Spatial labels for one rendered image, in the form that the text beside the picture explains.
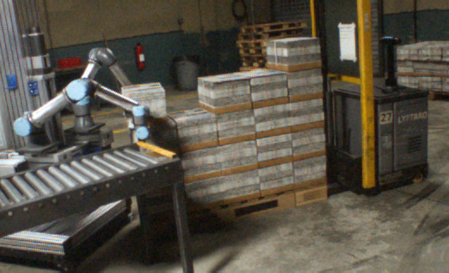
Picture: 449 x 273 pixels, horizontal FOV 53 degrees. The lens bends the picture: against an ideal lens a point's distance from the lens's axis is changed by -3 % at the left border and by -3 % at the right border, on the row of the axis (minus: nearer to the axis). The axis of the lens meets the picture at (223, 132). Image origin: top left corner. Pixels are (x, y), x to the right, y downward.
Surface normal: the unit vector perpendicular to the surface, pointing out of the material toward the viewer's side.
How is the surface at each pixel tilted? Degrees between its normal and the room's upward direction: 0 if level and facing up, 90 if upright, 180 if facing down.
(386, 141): 90
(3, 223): 90
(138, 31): 90
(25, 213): 90
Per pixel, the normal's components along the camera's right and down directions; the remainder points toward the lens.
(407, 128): 0.32, 0.20
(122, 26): 0.58, 0.14
